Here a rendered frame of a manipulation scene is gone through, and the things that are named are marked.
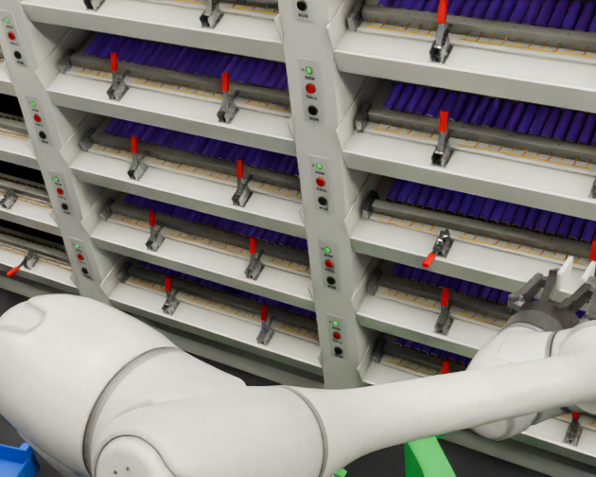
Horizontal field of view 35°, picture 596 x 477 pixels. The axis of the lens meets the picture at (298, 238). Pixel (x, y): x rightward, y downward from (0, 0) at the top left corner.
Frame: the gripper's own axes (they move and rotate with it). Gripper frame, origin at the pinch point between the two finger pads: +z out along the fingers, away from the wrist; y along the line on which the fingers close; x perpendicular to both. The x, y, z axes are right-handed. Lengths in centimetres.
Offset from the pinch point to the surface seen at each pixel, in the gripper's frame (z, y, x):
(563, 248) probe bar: 16.0, -5.9, -3.7
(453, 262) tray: 10.7, -23.5, -8.9
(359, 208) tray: 14.3, -44.2, -4.5
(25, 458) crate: -20, -107, -66
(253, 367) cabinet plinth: 26, -76, -58
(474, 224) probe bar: 16.0, -22.1, -3.1
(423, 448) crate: 3, -23, -45
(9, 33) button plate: 3, -119, 22
